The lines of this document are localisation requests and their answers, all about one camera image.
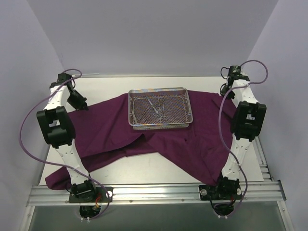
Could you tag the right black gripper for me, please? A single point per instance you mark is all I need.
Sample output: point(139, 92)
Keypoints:
point(227, 93)

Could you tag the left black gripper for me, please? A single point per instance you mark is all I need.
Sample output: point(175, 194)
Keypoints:
point(78, 100)

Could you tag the purple cloth wrap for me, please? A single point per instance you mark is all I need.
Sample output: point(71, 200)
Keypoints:
point(103, 135)

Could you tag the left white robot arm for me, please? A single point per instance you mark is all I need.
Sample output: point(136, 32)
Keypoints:
point(58, 131)

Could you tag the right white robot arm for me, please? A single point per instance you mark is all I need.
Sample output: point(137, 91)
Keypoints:
point(246, 124)

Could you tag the silver surgical scissors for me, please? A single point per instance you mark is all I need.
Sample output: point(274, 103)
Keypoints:
point(157, 112)

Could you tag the metal mesh instrument tray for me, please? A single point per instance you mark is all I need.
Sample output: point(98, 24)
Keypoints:
point(177, 108)

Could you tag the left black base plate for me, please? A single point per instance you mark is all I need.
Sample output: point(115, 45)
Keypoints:
point(79, 195)

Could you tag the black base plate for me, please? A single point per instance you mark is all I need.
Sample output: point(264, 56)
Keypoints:
point(79, 195)
point(219, 192)

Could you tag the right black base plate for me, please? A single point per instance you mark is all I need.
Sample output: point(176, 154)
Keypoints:
point(219, 192)

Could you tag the aluminium front rail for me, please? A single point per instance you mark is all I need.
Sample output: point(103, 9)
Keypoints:
point(157, 194)

